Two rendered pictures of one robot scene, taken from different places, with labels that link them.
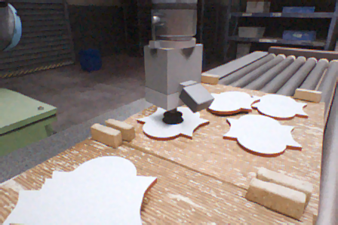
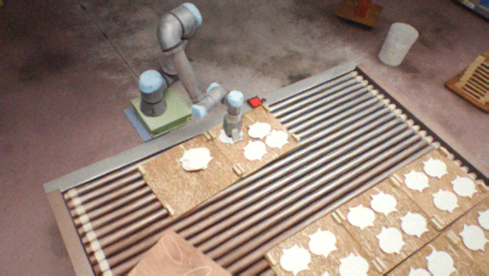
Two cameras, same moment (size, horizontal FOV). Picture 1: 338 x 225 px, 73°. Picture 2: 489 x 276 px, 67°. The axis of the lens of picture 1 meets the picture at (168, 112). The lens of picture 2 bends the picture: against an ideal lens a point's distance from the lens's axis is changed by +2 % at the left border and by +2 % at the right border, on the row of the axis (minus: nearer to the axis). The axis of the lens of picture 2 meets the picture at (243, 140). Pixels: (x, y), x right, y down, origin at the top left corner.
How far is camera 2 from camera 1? 1.63 m
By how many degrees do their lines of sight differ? 29
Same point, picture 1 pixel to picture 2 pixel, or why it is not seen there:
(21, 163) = (182, 136)
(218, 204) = (224, 167)
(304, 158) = (258, 164)
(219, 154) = (236, 154)
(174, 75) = (230, 127)
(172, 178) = (218, 157)
